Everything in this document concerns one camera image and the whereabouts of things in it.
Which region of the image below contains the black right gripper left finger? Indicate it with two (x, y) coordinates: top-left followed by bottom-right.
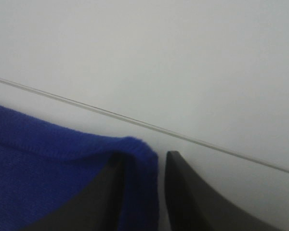
(24, 154), (125, 231)

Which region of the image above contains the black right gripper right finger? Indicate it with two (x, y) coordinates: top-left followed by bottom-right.
(164, 151), (277, 231)

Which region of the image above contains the blue microfibre towel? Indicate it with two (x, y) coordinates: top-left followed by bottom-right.
(0, 106), (159, 231)

